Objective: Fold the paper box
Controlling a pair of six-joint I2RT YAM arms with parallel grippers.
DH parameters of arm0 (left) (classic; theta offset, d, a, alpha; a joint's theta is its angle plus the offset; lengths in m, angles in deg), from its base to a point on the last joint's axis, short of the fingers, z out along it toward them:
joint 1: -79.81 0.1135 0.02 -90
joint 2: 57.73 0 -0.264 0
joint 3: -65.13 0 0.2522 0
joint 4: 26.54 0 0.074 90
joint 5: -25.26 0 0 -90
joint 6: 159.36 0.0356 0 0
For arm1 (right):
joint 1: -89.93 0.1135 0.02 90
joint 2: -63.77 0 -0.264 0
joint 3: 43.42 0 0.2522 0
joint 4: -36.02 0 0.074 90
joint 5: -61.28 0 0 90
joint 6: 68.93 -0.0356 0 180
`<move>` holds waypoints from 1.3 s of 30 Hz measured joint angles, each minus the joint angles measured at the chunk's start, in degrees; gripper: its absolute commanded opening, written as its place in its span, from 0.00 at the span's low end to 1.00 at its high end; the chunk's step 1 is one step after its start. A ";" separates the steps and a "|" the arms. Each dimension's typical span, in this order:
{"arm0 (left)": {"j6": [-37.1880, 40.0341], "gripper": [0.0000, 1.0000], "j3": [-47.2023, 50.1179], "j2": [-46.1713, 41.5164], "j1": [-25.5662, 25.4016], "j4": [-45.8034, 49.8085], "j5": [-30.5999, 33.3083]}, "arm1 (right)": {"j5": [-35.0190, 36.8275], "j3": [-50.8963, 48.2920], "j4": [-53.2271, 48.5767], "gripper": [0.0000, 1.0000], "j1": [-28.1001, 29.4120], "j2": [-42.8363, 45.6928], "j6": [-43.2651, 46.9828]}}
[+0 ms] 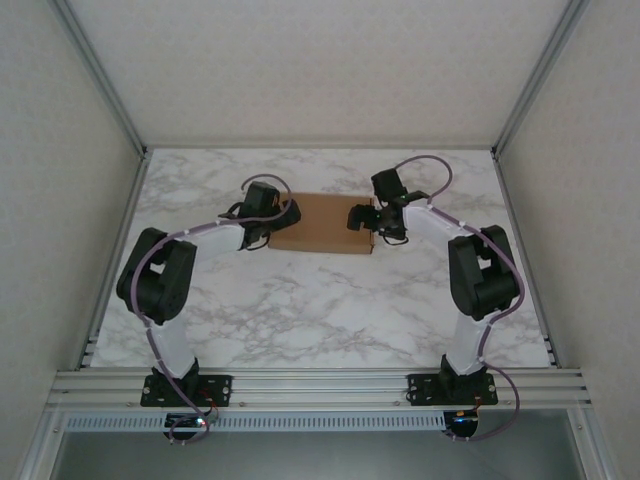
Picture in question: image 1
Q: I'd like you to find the brown cardboard paper box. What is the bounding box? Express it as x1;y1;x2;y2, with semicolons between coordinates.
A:
267;191;376;255

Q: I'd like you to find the aluminium rear frame bar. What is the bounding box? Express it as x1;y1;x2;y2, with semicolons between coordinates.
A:
144;141;496;151

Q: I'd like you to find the aluminium table side rail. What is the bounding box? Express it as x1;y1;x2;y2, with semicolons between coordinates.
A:
492;149;561;371
74;149;154;371

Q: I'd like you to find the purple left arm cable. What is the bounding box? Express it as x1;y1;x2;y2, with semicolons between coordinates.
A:
132;173;297;446

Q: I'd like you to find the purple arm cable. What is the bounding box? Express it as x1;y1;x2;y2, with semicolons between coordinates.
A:
132;173;297;446
392;155;526;444

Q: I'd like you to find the aluminium mounting rail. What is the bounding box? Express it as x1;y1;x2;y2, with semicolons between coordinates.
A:
49;368;594;414

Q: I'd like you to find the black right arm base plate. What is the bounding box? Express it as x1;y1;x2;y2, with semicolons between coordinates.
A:
407;372;500;406

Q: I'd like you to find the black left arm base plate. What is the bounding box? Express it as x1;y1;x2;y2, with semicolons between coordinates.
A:
139;373;235;407

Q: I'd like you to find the grey slotted cable duct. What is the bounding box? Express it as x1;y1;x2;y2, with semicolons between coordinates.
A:
64;412;447;432

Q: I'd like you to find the aluminium corner frame post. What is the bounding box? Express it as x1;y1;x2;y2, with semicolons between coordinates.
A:
490;0;592;159
49;0;151;159

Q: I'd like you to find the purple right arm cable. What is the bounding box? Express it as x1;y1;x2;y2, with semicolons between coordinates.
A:
392;155;526;444

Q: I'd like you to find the aluminium lower frame post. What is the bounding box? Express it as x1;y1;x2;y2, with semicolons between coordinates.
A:
17;407;69;480
567;407;624;480

